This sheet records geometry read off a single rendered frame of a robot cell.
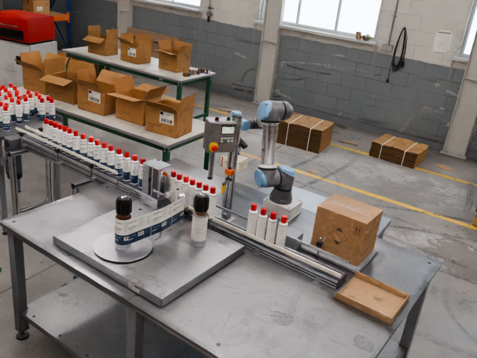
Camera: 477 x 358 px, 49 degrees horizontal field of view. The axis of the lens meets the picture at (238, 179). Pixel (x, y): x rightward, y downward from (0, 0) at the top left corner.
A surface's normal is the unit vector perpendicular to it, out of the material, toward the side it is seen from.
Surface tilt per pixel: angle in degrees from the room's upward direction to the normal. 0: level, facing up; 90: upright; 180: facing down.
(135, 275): 0
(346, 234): 90
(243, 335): 0
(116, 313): 1
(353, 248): 90
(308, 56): 90
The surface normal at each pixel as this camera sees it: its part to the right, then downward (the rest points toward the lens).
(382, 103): -0.52, 0.30
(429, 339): 0.11, -0.91
